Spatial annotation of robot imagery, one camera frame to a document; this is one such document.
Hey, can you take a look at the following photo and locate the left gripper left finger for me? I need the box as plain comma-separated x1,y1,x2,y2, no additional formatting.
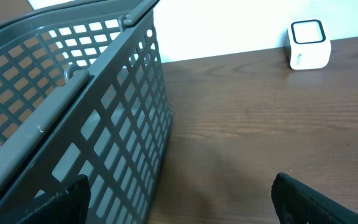
0,174,91,224

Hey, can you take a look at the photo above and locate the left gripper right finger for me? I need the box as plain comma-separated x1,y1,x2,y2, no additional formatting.
271,172,358,224

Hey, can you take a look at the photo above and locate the white barcode scanner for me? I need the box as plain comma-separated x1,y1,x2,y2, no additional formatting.
284,19,331,70

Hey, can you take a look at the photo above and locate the grey plastic shopping basket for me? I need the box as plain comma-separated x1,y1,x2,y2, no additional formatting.
0,0,173,223

